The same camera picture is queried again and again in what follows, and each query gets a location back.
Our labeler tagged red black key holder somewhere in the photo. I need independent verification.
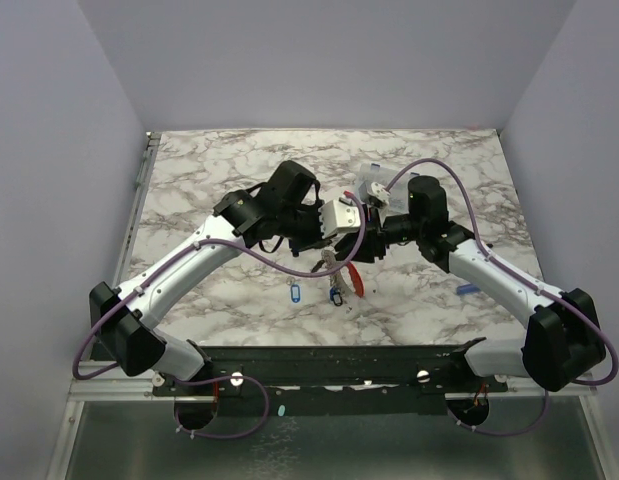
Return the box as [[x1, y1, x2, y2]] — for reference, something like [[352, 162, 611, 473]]
[[346, 263, 365, 298]]

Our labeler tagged bunch of silver keys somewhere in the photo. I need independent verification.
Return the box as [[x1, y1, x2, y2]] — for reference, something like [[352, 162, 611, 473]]
[[310, 248, 353, 307]]

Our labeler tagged blue key tag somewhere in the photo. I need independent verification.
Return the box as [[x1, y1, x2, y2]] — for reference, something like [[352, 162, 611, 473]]
[[290, 284, 301, 304]]

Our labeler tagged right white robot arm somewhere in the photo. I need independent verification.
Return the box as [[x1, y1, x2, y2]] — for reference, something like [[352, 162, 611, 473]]
[[335, 176, 606, 392]]

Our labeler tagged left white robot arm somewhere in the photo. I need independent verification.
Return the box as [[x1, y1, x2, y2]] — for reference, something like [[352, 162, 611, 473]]
[[89, 161, 327, 395]]

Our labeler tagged clear plastic organizer box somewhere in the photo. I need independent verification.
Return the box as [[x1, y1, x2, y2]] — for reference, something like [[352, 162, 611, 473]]
[[354, 163, 417, 214]]

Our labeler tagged blue red marker pen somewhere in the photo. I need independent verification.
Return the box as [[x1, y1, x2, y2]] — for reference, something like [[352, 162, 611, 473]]
[[456, 283, 480, 296]]

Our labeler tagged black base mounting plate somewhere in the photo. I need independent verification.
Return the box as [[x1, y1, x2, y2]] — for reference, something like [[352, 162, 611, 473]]
[[139, 345, 507, 418]]

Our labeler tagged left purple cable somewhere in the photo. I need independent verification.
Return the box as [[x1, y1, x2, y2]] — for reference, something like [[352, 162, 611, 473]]
[[71, 192, 368, 441]]

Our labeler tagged purple cable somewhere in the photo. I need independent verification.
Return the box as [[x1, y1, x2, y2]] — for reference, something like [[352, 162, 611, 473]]
[[386, 157, 619, 438], [71, 192, 368, 441]]

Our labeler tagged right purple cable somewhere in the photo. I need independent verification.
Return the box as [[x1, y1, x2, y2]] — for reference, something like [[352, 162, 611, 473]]
[[386, 157, 619, 438]]

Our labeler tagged left side aluminium rail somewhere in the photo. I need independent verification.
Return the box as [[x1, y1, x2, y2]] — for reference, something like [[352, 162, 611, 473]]
[[110, 131, 162, 289]]

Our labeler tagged aluminium frame rail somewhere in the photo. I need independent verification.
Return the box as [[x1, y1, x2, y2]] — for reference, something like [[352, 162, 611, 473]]
[[69, 361, 598, 401]]

